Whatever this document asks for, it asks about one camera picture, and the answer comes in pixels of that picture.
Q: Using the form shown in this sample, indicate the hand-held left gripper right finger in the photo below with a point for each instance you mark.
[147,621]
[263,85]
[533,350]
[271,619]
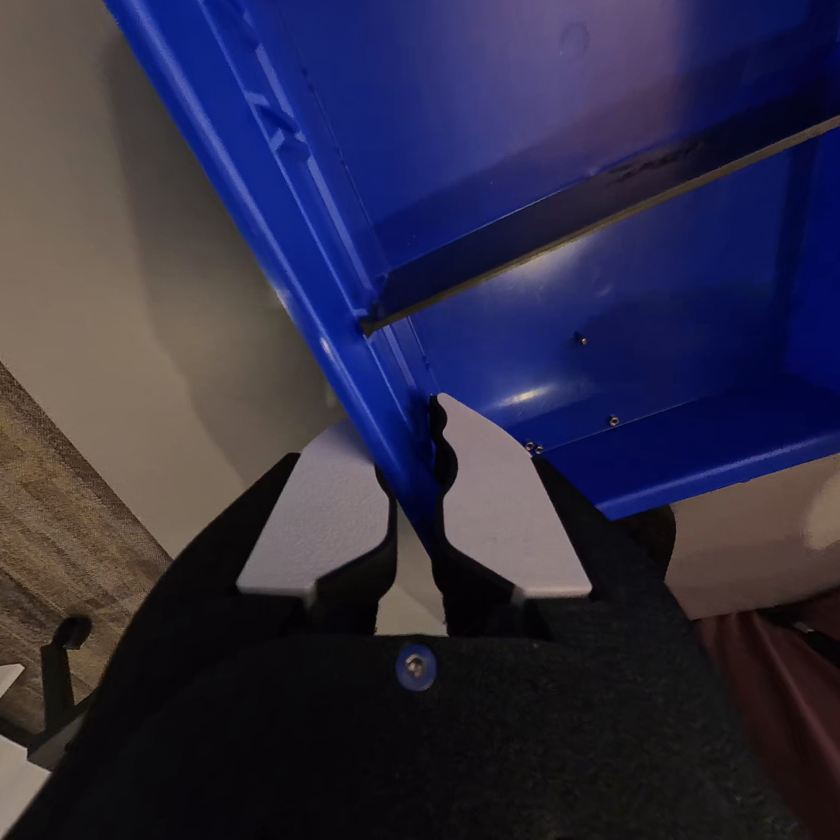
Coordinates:
[505,518]

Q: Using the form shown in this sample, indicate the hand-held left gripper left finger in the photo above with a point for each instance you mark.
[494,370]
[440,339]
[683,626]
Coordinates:
[315,512]

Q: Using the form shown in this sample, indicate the blue divided parts bin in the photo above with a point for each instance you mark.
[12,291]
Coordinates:
[525,98]

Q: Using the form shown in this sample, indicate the dark bin divider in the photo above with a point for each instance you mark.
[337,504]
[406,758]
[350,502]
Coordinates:
[590,216]

